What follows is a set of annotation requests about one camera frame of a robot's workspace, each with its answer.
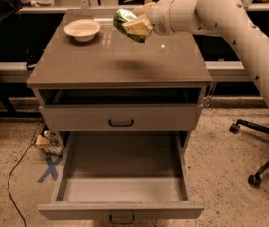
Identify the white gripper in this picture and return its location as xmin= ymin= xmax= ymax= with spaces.
xmin=122 ymin=0 xmax=173 ymax=36

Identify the green soda can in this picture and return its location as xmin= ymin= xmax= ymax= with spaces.
xmin=113 ymin=8 xmax=146 ymax=43

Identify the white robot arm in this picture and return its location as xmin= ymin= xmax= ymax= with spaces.
xmin=122 ymin=0 xmax=269 ymax=108

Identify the grey drawer cabinet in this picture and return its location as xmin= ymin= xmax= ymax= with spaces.
xmin=27 ymin=22 xmax=211 ymax=140

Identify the open grey drawer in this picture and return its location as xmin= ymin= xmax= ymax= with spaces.
xmin=38 ymin=131 xmax=204 ymax=224

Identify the white paper bowl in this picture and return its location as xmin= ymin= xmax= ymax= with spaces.
xmin=64 ymin=19 xmax=101 ymax=42

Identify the black office chair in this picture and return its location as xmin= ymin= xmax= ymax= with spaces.
xmin=229 ymin=119 xmax=269 ymax=189

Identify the wire basket with items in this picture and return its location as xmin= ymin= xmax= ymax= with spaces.
xmin=32 ymin=124 xmax=63 ymax=156

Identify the black floor cable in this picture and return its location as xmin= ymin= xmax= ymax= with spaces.
xmin=7 ymin=144 xmax=36 ymax=227

